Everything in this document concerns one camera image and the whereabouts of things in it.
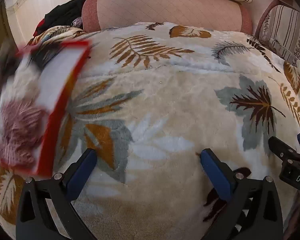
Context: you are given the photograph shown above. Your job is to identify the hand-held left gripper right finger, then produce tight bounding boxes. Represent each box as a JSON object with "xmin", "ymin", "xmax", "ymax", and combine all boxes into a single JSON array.
[{"xmin": 199, "ymin": 148, "xmax": 284, "ymax": 240}]

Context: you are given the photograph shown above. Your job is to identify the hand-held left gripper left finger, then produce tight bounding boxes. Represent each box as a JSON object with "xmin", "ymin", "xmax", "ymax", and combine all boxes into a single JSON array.
[{"xmin": 16, "ymin": 148, "xmax": 98, "ymax": 240}]

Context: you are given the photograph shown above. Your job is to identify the red cardboard box tray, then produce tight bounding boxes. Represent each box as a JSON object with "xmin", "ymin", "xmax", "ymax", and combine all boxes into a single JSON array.
[{"xmin": 0, "ymin": 39, "xmax": 93, "ymax": 177}]

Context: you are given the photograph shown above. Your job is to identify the pink patterned scrunchie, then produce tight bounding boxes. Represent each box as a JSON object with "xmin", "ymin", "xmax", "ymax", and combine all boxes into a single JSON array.
[{"xmin": 0, "ymin": 99, "xmax": 47, "ymax": 167}]

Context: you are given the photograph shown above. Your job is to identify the leaf print fleece blanket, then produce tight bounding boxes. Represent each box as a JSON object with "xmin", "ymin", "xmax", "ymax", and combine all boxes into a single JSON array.
[{"xmin": 0, "ymin": 22, "xmax": 300, "ymax": 240}]

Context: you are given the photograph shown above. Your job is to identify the striped floral cushion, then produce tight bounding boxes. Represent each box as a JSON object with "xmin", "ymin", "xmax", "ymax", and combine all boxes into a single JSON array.
[{"xmin": 255, "ymin": 4, "xmax": 300, "ymax": 67}]

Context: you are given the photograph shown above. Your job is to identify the red cloth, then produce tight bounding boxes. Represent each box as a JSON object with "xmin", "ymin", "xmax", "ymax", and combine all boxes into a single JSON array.
[{"xmin": 33, "ymin": 19, "xmax": 47, "ymax": 37}]

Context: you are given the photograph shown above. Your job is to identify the black clothes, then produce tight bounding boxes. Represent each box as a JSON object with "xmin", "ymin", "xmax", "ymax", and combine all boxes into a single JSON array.
[{"xmin": 44, "ymin": 0, "xmax": 90, "ymax": 29}]

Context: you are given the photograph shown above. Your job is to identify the pink bolster pillow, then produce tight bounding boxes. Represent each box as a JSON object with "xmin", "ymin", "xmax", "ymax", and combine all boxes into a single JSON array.
[{"xmin": 82, "ymin": 0, "xmax": 253, "ymax": 34}]

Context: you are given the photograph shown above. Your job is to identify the brown wooden door frame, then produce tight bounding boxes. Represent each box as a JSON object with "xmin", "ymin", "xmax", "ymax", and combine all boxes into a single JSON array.
[{"xmin": 0, "ymin": 2, "xmax": 13, "ymax": 47}]

